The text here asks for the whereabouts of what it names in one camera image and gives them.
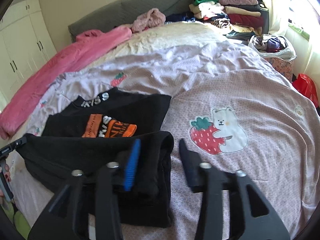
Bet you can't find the cream bed sheet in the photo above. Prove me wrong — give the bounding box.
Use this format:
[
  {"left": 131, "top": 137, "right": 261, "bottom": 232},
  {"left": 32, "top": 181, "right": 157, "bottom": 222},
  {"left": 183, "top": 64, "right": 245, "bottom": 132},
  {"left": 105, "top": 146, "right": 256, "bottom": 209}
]
[{"left": 85, "top": 22, "right": 233, "bottom": 69}]

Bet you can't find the white built-in wardrobe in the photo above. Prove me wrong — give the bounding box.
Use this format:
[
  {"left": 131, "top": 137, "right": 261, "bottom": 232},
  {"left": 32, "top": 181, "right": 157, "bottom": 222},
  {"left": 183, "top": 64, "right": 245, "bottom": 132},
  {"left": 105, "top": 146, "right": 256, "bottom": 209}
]
[{"left": 1, "top": 0, "right": 56, "bottom": 111}]

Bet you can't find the pink strawberry print quilt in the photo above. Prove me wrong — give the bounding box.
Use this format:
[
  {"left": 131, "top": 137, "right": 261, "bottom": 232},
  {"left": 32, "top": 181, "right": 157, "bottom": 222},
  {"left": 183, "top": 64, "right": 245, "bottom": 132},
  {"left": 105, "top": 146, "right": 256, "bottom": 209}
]
[{"left": 10, "top": 41, "right": 319, "bottom": 239}]

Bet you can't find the bright pink blanket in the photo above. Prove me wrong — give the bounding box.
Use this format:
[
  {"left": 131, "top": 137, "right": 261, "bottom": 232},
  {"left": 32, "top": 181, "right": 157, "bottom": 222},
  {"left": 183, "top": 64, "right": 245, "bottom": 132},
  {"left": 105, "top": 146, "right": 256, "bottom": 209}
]
[{"left": 1, "top": 25, "right": 132, "bottom": 140}]

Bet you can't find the black IKISS sweater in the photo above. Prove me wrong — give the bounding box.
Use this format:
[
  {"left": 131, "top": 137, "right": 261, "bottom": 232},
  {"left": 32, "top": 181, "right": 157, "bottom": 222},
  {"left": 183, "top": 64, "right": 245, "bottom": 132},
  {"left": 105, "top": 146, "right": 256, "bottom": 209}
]
[{"left": 17, "top": 88, "right": 174, "bottom": 228}]

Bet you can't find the dark blue crumpled garment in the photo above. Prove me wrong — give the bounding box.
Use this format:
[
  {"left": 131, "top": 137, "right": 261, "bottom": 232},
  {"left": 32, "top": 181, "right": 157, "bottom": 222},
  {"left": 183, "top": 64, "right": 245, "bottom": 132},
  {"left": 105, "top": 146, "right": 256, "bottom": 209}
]
[{"left": 166, "top": 11, "right": 196, "bottom": 22}]

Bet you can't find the grey quilted headboard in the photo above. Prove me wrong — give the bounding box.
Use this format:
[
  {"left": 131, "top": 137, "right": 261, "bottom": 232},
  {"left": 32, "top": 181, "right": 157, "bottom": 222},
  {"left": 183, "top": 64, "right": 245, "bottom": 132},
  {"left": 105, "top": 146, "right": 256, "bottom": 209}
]
[{"left": 68, "top": 0, "right": 193, "bottom": 42}]

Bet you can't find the person's left hand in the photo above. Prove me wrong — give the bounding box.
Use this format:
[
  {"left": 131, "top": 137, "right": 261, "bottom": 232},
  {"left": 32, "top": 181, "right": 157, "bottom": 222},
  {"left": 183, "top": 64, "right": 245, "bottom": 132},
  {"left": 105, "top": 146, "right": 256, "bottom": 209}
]
[{"left": 1, "top": 160, "right": 14, "bottom": 202}]

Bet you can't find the dusty pink fuzzy garment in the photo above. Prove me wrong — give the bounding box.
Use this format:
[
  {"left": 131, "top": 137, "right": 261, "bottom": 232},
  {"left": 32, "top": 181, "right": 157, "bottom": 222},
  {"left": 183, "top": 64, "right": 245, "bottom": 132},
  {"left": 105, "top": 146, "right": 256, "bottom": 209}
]
[{"left": 131, "top": 8, "right": 166, "bottom": 33}]

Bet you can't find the stack of folded clothes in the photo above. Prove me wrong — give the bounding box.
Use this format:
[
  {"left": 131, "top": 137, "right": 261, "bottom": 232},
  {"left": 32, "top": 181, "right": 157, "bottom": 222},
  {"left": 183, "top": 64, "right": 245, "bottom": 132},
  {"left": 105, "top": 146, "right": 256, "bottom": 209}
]
[{"left": 189, "top": 0, "right": 269, "bottom": 42}]

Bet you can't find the red plastic bag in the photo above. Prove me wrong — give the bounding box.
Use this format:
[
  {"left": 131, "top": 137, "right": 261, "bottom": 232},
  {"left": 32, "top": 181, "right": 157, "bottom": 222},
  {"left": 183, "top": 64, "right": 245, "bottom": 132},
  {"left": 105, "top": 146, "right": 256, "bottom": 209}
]
[{"left": 292, "top": 74, "right": 319, "bottom": 108}]

